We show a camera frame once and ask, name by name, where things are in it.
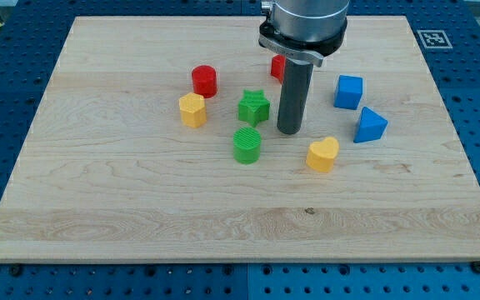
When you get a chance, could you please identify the black bolt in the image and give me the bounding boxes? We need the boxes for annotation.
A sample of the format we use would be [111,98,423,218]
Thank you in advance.
[8,264,23,278]
[470,261,480,274]

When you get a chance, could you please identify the yellow hexagon block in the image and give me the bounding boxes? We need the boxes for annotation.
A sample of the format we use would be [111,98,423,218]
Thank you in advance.
[178,92,207,128]

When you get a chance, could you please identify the blue cube block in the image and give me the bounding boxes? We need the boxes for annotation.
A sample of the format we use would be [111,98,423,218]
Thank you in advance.
[334,75,363,110]

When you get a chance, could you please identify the red block behind rod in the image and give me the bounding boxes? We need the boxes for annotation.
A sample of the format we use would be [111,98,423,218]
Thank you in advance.
[270,55,286,83]

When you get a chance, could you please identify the green cylinder block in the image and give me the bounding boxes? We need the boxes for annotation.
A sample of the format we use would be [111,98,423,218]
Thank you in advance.
[233,127,262,164]

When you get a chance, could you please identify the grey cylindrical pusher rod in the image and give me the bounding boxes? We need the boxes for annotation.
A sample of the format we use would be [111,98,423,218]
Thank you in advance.
[277,58,313,135]

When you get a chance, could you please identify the yellow heart block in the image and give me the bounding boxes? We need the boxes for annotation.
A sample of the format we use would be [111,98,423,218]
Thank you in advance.
[306,137,339,173]

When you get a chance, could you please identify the red cylinder block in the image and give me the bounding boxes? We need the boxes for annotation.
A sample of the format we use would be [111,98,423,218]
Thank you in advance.
[191,65,218,98]

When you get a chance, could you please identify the green star block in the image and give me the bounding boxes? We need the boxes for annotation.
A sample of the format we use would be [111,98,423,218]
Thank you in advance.
[237,90,270,128]

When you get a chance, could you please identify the light wooden board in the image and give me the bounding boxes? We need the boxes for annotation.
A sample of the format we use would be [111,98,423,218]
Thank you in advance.
[0,16,480,264]

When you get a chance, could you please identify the black bolt front left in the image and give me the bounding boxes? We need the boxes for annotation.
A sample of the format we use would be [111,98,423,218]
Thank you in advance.
[8,264,23,278]

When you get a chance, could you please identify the black bolt front right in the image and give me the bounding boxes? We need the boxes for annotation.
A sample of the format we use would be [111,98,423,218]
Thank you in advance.
[470,261,480,274]

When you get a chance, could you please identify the white fiducial marker tag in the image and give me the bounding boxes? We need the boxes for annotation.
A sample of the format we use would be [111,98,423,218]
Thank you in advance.
[417,29,453,49]

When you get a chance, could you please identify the blue triangle block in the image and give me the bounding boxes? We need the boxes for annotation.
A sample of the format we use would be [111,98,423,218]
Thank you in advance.
[353,107,388,143]

